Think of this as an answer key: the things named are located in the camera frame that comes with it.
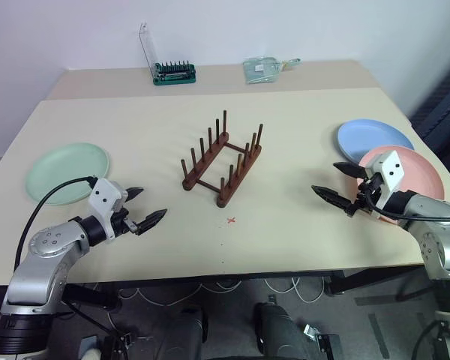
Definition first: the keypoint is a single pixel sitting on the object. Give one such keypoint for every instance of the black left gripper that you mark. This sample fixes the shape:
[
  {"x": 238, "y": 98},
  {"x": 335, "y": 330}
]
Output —
[{"x": 122, "y": 223}]

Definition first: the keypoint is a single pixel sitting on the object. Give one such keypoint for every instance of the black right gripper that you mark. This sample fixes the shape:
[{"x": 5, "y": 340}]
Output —
[{"x": 367, "y": 189}]

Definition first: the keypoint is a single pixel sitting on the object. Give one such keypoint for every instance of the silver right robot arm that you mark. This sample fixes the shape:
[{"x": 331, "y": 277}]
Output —
[{"x": 431, "y": 210}]

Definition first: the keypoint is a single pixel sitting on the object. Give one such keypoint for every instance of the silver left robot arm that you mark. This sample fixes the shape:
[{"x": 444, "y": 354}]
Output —
[{"x": 41, "y": 243}]

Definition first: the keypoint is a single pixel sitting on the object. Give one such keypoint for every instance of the brown wooden dish rack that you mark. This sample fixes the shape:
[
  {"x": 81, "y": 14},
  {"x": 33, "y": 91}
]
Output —
[{"x": 205, "y": 164}]

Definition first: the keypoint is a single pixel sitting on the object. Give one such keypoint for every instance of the blue plate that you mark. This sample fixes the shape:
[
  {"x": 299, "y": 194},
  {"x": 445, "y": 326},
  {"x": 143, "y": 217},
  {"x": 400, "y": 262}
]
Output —
[{"x": 367, "y": 137}]

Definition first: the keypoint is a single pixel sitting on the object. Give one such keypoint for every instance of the red plate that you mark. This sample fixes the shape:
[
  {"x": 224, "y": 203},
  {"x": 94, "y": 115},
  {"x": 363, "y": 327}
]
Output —
[{"x": 420, "y": 172}]

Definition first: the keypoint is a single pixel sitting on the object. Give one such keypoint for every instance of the green plate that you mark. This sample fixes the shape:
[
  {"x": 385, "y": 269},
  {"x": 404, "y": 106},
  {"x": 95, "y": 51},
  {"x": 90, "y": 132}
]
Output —
[{"x": 60, "y": 168}]

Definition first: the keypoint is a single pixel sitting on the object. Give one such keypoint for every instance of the dark rounded shape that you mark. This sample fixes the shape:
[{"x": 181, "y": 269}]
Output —
[
  {"x": 277, "y": 333},
  {"x": 183, "y": 333}
]

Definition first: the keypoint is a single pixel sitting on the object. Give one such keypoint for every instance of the green screwdriver bit case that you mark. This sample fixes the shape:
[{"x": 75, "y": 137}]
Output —
[{"x": 174, "y": 75}]

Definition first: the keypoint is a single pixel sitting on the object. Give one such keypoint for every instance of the mint green packaged item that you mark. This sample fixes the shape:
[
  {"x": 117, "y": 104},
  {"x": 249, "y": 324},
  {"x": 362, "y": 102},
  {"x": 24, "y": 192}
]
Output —
[{"x": 260, "y": 71}]

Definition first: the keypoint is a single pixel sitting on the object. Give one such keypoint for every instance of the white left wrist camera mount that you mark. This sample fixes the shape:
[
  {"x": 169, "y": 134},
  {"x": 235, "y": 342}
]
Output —
[{"x": 105, "y": 195}]

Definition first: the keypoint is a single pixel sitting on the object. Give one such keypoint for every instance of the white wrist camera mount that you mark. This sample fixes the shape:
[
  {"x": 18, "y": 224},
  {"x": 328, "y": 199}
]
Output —
[
  {"x": 390, "y": 168},
  {"x": 105, "y": 195}
]

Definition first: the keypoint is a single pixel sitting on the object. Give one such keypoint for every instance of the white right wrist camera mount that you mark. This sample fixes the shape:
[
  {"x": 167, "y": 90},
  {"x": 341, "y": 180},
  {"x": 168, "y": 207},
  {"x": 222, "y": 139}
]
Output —
[{"x": 390, "y": 168}]

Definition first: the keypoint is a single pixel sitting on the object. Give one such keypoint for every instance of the black table frame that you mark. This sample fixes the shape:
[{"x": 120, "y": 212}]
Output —
[{"x": 337, "y": 285}]

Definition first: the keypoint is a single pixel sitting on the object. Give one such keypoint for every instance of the metal floor bracket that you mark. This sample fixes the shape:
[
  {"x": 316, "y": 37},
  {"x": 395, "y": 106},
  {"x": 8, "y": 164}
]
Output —
[{"x": 320, "y": 337}]

